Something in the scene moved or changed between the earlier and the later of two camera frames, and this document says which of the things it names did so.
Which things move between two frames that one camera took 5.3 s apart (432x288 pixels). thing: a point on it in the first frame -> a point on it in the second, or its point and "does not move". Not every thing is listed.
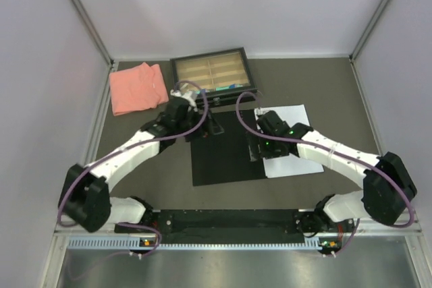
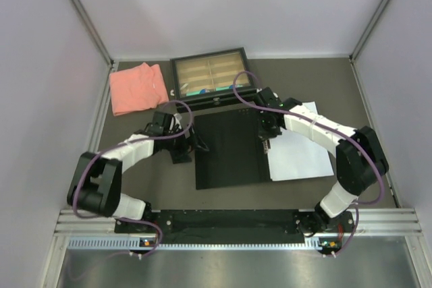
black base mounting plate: [228, 225] does not move
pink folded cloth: [137, 88] does not move
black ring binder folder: [225, 156] does not move
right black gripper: [264, 153] -> [265, 134]
